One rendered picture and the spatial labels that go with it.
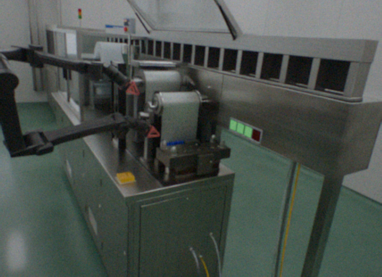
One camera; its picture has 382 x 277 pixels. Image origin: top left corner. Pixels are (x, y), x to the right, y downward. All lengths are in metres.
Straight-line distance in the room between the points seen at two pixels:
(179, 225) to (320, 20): 3.24
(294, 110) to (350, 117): 0.23
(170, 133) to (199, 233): 0.60
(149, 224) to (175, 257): 0.32
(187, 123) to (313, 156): 0.76
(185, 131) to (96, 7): 5.73
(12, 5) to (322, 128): 6.39
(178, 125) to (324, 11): 2.90
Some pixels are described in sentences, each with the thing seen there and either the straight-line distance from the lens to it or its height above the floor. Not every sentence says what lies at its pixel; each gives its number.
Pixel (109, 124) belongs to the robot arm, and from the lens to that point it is 1.41.
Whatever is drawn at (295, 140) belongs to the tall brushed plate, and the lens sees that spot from 1.32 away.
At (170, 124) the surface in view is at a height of 1.14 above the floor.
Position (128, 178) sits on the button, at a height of 0.92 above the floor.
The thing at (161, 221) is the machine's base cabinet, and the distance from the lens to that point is 1.57.
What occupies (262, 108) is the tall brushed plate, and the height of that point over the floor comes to 1.32.
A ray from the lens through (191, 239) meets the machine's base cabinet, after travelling 1.76.
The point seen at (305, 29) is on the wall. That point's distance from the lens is 4.29.
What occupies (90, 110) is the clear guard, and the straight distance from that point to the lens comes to 2.57.
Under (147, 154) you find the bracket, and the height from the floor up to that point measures 0.94.
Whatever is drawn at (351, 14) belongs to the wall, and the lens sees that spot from 3.97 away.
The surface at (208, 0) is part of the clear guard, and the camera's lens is 1.63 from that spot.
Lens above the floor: 1.61
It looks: 18 degrees down
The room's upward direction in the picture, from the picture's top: 5 degrees clockwise
